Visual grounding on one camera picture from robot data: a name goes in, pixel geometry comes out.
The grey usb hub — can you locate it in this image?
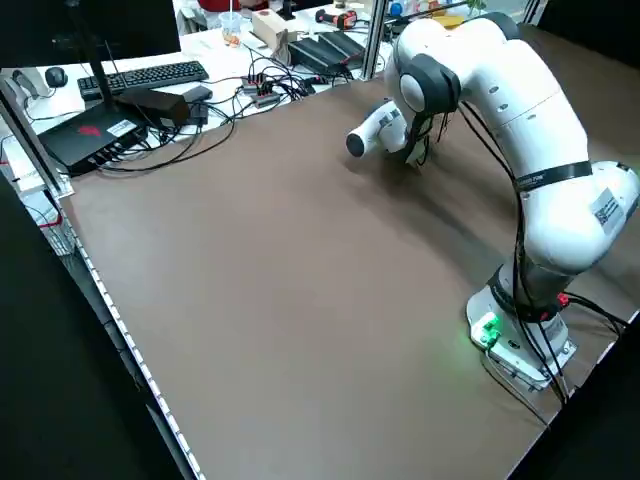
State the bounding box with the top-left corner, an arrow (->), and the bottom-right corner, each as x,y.
241,73 -> 282,109

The dark brown box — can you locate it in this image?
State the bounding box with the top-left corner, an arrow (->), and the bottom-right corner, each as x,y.
113,88 -> 192,130

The black power supply box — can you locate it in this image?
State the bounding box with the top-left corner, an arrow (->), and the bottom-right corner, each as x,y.
317,30 -> 369,65
288,38 -> 347,72

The cardboard box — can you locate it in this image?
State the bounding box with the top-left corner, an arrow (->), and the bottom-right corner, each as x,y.
250,8 -> 302,61

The black monitor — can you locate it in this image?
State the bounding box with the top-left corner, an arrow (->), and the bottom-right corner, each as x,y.
0,0 -> 182,70

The black monitor stand pole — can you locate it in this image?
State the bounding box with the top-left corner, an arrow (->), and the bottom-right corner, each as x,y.
63,0 -> 124,109

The clear plastic cup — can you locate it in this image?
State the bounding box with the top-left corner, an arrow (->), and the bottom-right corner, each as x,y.
217,9 -> 245,45

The black box with red logo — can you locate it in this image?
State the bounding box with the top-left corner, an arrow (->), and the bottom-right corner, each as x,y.
37,94 -> 152,178

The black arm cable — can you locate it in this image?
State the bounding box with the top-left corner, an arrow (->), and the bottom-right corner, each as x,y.
457,102 -> 574,401

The orange power drill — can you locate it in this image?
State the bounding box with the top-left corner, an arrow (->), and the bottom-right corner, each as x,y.
313,8 -> 359,32

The grey handheld device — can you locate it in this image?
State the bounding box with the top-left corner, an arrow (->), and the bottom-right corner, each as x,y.
10,68 -> 42,100

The black keyboard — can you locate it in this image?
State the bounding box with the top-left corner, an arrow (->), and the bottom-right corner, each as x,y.
76,60 -> 211,102

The yellow bowl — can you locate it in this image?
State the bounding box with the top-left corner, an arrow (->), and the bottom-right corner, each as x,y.
430,13 -> 467,32

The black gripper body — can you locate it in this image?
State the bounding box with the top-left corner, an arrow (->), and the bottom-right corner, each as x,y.
403,130 -> 431,171

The aluminium frame post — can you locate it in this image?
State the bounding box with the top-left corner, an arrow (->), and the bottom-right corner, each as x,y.
0,74 -> 75,200
360,0 -> 387,82

